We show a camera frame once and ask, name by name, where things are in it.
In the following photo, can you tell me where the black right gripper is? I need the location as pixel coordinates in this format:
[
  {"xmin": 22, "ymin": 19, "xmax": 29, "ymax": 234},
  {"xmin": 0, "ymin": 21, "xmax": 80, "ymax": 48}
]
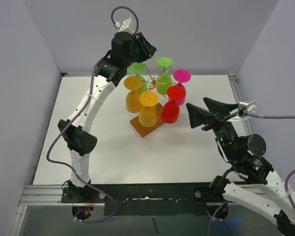
[{"xmin": 185, "ymin": 96, "xmax": 238, "ymax": 159}]

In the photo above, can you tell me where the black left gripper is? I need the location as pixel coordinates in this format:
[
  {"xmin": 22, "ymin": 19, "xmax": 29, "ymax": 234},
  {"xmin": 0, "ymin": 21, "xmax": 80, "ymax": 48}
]
[{"xmin": 123, "ymin": 32, "xmax": 155, "ymax": 67}]

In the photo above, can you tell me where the green wine glass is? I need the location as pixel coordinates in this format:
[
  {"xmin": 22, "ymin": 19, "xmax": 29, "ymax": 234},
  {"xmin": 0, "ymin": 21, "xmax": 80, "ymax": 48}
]
[
  {"xmin": 156, "ymin": 57, "xmax": 173, "ymax": 95},
  {"xmin": 127, "ymin": 62, "xmax": 147, "ymax": 93}
]

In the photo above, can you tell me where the red wine glass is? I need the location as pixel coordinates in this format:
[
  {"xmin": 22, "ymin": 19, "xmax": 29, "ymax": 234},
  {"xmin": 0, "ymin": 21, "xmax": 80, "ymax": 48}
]
[{"xmin": 161, "ymin": 86, "xmax": 186, "ymax": 124}]

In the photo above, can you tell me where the orange wine glass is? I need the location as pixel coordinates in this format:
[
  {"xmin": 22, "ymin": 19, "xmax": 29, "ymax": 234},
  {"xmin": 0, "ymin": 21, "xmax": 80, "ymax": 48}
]
[
  {"xmin": 124, "ymin": 76, "xmax": 143, "ymax": 113},
  {"xmin": 139, "ymin": 90, "xmax": 159, "ymax": 127}
]

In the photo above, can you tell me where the pink wine glass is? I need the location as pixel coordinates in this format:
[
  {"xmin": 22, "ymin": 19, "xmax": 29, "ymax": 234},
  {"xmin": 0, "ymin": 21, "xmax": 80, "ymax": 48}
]
[{"xmin": 173, "ymin": 69, "xmax": 191, "ymax": 106}]

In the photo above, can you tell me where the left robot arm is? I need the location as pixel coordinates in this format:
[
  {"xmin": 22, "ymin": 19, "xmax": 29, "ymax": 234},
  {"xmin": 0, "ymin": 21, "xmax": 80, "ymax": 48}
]
[{"xmin": 58, "ymin": 31, "xmax": 157, "ymax": 202}]

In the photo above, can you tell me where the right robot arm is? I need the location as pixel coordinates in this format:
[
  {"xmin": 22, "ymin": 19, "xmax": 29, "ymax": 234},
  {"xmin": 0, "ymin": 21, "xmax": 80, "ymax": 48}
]
[{"xmin": 186, "ymin": 97, "xmax": 295, "ymax": 236}]

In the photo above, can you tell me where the wooden rack base board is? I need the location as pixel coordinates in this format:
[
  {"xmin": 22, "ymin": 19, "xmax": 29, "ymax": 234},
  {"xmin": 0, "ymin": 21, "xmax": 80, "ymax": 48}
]
[{"xmin": 130, "ymin": 103, "xmax": 164, "ymax": 138}]

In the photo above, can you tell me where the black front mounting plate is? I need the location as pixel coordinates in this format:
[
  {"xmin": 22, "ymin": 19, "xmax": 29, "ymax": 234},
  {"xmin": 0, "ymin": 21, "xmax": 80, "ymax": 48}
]
[{"xmin": 61, "ymin": 182, "xmax": 224, "ymax": 216}]

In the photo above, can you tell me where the gold wire glass rack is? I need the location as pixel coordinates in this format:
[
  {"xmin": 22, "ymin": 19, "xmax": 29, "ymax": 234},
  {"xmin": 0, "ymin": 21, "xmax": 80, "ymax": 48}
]
[{"xmin": 145, "ymin": 67, "xmax": 178, "ymax": 98}]

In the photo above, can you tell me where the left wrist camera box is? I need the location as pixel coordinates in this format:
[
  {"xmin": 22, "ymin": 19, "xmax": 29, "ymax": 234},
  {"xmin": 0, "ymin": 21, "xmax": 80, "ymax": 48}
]
[{"xmin": 114, "ymin": 17, "xmax": 135, "ymax": 34}]

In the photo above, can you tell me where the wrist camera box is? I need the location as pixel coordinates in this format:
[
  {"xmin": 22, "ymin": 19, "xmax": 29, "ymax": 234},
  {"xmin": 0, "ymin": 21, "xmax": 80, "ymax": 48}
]
[
  {"xmin": 229, "ymin": 100, "xmax": 257, "ymax": 122},
  {"xmin": 114, "ymin": 17, "xmax": 135, "ymax": 34}
]

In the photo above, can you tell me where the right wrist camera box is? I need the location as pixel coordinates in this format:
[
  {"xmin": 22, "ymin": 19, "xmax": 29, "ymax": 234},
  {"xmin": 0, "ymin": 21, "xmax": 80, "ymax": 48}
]
[{"xmin": 229, "ymin": 100, "xmax": 257, "ymax": 122}]

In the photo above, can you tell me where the aluminium frame rail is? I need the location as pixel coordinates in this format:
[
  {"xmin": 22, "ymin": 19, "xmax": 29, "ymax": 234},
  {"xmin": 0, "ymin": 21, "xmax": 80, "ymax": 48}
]
[{"xmin": 18, "ymin": 73, "xmax": 261, "ymax": 207}]

